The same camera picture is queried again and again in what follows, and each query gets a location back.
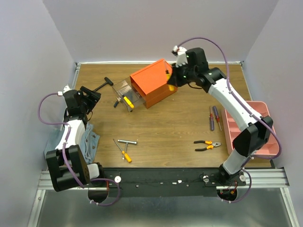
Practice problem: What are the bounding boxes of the small yellow handled screwdriver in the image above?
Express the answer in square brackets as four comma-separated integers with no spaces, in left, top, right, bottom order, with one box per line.
[163,60,174,91]

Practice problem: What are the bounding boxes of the orange drawer cabinet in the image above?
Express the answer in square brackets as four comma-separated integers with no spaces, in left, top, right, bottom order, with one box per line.
[130,59,178,108]

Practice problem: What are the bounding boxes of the clear top drawer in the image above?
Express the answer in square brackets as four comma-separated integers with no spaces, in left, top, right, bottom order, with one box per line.
[112,77,146,112]

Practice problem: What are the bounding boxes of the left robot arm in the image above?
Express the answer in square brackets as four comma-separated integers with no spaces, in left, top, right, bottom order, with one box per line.
[45,86,105,192]

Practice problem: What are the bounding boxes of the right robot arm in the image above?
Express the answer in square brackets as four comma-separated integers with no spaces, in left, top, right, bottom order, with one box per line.
[167,46,273,185]

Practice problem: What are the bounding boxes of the black rubber mallet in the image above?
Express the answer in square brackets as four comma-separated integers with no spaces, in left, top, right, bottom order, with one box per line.
[93,77,114,92]

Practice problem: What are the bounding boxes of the blue cloth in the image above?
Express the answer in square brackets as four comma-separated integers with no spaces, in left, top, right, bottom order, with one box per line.
[44,123,100,164]

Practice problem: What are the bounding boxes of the pink compartment tray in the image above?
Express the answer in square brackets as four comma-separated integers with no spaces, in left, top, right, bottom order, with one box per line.
[221,101,279,158]

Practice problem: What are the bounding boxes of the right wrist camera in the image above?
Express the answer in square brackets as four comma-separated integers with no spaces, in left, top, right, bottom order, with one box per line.
[172,45,187,68]

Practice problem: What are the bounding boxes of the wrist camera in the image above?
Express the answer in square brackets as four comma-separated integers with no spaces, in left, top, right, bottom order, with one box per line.
[57,85,72,96]
[172,45,187,68]

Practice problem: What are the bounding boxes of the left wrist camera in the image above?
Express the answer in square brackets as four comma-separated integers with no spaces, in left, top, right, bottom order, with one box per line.
[57,85,72,96]

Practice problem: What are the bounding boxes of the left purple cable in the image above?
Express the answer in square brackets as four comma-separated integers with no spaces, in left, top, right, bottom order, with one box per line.
[38,92,121,207]

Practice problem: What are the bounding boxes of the red handled screwdriver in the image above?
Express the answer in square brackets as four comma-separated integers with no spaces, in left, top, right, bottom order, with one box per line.
[209,107,214,125]

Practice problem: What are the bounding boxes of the grey handled screwdriver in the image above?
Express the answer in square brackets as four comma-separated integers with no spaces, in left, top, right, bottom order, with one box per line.
[210,105,219,131]

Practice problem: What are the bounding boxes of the metal T-handle wrench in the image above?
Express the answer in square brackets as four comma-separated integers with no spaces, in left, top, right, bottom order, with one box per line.
[117,140,137,152]

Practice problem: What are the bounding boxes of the orange handled screwdriver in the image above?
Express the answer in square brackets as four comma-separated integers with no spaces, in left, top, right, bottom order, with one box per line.
[113,140,132,163]

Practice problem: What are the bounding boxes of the orange handled pliers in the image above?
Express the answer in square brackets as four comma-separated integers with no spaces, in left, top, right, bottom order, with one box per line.
[193,140,222,152]

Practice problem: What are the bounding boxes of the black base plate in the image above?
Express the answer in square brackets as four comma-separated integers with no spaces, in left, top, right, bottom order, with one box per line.
[104,167,246,198]

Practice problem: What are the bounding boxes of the aluminium rail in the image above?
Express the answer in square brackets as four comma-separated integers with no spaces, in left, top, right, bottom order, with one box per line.
[37,168,289,190]

